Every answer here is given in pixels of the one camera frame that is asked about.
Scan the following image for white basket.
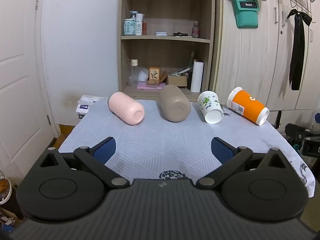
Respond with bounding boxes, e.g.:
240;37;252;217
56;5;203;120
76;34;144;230
0;177;13;204

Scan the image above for white bottle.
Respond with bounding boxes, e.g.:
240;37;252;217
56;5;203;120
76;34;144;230
135;13;144;36

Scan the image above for orange paper cup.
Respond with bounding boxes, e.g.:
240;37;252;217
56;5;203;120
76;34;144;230
227;87;270;126

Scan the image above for blue white tissue pack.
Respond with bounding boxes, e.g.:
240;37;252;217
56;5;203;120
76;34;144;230
75;102;91;119

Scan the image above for brown cardboard box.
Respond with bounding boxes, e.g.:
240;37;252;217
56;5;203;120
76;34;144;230
167;74;188;88

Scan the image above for black ribbon bow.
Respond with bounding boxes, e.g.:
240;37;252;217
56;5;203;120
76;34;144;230
287;9;313;91

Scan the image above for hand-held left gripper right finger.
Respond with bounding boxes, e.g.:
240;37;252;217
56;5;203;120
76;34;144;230
196;136;288;190

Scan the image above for light blue patterned tablecloth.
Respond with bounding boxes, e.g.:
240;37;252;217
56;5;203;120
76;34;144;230
59;97;316;198

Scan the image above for white plastic cup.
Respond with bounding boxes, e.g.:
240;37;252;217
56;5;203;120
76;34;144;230
138;68;150;82

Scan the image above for wooden bookshelf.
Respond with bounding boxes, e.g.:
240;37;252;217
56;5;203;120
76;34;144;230
117;0;221;101

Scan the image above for light wooden wardrobe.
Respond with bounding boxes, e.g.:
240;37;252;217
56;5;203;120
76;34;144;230
214;0;320;111

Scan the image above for black stand equipment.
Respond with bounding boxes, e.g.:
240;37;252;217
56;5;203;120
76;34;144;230
285;123;320;156

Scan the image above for pink flat box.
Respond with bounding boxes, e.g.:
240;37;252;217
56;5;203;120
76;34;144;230
136;82;166;90

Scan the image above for white floral paper cup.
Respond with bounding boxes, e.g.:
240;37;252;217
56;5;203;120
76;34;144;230
197;91;224;125

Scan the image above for white paper roll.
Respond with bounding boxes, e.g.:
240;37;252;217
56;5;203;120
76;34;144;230
190;61;204;92

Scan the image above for taupe cup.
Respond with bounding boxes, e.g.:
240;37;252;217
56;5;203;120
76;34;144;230
159;84;192;123

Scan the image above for botanical print box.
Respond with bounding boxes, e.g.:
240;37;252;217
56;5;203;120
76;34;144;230
149;67;161;81

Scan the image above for teal label jar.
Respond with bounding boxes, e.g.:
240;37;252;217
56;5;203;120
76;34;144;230
123;18;136;36

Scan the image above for white door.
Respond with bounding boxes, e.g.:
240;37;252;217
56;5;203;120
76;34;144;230
0;0;60;182

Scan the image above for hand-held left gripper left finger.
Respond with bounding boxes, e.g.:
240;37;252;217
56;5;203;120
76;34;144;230
40;136;130;190

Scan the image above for clear bottle cream cap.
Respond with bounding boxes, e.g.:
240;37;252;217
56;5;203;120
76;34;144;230
127;59;139;87

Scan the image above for pink cup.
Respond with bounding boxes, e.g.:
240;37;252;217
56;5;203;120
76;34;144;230
107;91;146;126

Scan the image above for cardboard box with clutter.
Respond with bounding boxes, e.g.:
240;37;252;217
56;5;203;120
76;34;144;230
0;206;23;233

